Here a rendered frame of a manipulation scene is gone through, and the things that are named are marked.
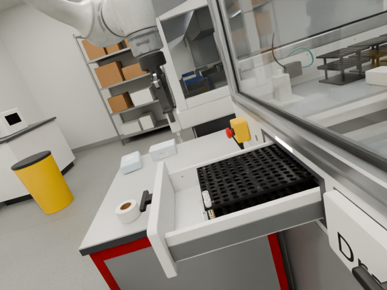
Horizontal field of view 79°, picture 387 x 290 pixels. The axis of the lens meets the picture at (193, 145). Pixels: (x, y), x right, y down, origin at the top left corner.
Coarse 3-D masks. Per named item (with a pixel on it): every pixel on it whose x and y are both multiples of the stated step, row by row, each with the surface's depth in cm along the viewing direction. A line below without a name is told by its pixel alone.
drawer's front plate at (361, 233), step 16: (336, 192) 34; (336, 208) 32; (352, 208) 30; (336, 224) 34; (352, 224) 29; (368, 224) 27; (336, 240) 35; (352, 240) 31; (368, 240) 27; (384, 240) 25; (368, 256) 28; (384, 256) 25; (384, 272) 26
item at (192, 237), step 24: (264, 144) 63; (192, 168) 63; (192, 192) 63; (312, 192) 40; (192, 216) 53; (240, 216) 41; (264, 216) 41; (288, 216) 41; (312, 216) 42; (168, 240) 41; (192, 240) 41; (216, 240) 42; (240, 240) 42
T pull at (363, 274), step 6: (354, 270) 25; (360, 270) 25; (366, 270) 24; (354, 276) 25; (360, 276) 24; (366, 276) 24; (372, 276) 24; (360, 282) 24; (366, 282) 24; (372, 282) 23; (384, 282) 23; (366, 288) 23; (372, 288) 23; (378, 288) 23; (384, 288) 23
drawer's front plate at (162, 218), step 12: (156, 180) 55; (168, 180) 62; (156, 192) 50; (168, 192) 57; (156, 204) 45; (168, 204) 53; (156, 216) 42; (168, 216) 49; (156, 228) 39; (168, 228) 46; (156, 240) 39; (156, 252) 40; (168, 252) 41; (168, 264) 41; (168, 276) 42
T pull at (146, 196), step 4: (144, 192) 55; (148, 192) 55; (144, 196) 53; (148, 196) 53; (152, 196) 52; (144, 200) 51; (148, 200) 51; (140, 204) 50; (144, 204) 50; (148, 204) 52; (140, 208) 49; (144, 208) 49
